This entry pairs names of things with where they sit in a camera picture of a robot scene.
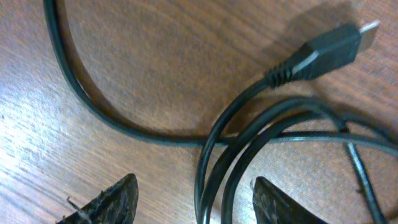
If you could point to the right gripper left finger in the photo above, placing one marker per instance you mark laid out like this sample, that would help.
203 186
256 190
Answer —
116 204

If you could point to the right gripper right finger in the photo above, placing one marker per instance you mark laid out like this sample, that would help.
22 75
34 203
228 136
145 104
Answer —
273 206

